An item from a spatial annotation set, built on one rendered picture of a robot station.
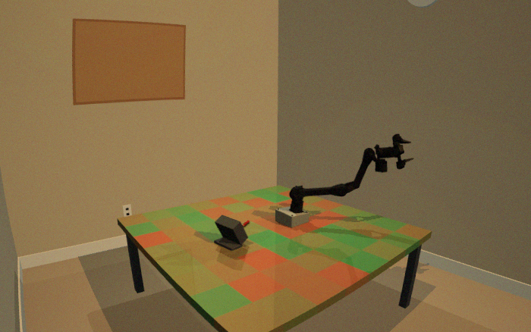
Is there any dark grey sloped panel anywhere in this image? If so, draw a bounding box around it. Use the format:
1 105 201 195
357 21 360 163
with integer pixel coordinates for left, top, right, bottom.
214 215 248 251

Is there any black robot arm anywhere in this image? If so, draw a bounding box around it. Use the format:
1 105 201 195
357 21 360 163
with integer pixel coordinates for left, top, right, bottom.
289 142 404 213

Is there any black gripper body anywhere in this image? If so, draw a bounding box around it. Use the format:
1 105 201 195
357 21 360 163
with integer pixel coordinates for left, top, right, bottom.
386 134 404 169

